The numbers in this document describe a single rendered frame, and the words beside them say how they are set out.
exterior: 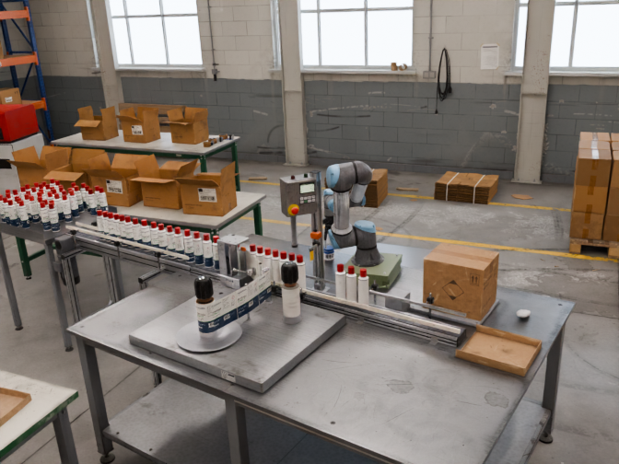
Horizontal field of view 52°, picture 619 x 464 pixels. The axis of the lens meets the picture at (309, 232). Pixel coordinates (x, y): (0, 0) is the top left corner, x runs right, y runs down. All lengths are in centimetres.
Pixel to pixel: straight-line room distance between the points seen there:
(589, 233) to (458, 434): 404
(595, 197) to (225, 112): 563
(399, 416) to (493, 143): 625
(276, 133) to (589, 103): 418
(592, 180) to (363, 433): 415
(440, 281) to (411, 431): 93
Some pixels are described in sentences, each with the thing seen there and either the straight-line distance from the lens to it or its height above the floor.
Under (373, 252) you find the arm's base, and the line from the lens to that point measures 358.
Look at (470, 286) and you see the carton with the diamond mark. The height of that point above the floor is 102.
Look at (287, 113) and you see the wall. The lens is 919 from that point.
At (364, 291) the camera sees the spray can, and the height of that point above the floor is 98.
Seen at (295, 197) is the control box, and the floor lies 139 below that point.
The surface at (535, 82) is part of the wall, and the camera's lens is 822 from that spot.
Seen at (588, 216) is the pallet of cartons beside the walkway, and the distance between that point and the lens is 623.
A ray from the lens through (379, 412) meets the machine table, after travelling 256.
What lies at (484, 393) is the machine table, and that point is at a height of 83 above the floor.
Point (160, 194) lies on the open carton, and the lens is 520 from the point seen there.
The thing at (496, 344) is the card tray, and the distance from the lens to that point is 303.
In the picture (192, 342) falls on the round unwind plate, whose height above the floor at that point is 89.
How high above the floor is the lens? 237
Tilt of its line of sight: 21 degrees down
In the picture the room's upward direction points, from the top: 3 degrees counter-clockwise
